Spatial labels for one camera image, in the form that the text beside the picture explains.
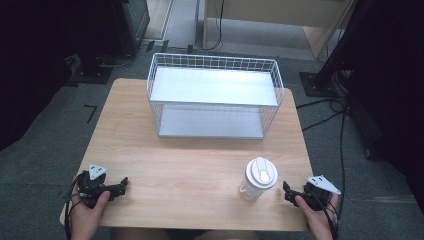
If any person's right hand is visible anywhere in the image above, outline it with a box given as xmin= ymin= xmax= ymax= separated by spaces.
xmin=294 ymin=193 xmax=340 ymax=234

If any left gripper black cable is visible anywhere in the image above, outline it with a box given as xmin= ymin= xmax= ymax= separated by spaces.
xmin=63 ymin=174 xmax=84 ymax=240

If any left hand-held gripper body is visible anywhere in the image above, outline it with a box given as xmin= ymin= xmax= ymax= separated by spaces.
xmin=77 ymin=163 xmax=127 ymax=210

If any clear bottle with white lid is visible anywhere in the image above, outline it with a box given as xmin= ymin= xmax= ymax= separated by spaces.
xmin=237 ymin=156 xmax=279 ymax=202

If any light wooden desk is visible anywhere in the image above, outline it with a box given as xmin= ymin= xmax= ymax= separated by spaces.
xmin=202 ymin=0 xmax=355 ymax=60

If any black cabinet on stand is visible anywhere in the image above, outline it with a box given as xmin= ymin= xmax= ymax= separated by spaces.
xmin=68 ymin=0 xmax=151 ymax=85

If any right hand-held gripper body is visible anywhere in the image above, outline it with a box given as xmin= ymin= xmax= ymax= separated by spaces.
xmin=293 ymin=175 xmax=342 ymax=212

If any person's left hand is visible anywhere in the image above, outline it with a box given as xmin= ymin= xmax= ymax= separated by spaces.
xmin=70 ymin=190 xmax=111 ymax=234

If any black stand with base plate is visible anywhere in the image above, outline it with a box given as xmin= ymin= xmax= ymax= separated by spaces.
xmin=298 ymin=0 xmax=374 ymax=99

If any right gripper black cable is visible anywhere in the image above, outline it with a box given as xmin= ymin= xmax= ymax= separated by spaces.
xmin=319 ymin=108 xmax=348 ymax=240

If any black floor cable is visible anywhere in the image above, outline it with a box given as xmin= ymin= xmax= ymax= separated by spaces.
xmin=295 ymin=97 xmax=348 ymax=132

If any black hanging cable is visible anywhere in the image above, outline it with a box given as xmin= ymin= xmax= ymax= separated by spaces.
xmin=201 ymin=0 xmax=226 ymax=52

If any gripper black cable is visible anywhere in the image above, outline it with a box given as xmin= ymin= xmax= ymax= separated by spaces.
xmin=63 ymin=174 xmax=84 ymax=240
xmin=319 ymin=108 xmax=348 ymax=240

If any white wire shelf rack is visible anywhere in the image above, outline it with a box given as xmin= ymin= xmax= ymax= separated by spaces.
xmin=146 ymin=52 xmax=285 ymax=141

